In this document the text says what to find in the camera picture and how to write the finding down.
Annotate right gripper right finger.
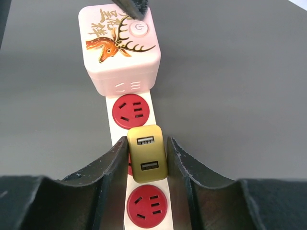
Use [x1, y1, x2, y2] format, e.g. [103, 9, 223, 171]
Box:
[166, 137, 307, 230]

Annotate gold USB charger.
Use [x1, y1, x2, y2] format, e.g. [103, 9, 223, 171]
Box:
[127, 125, 168, 184]

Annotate beige strip with red sockets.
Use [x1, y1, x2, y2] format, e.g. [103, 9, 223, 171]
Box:
[106, 92, 174, 230]

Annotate pink cube deer adapter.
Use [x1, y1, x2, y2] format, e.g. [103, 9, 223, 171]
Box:
[78, 4, 161, 96]

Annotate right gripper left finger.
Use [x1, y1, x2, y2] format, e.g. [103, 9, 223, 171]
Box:
[0, 137, 128, 230]

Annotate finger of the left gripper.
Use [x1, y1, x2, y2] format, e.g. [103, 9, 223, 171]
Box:
[112, 0, 149, 20]

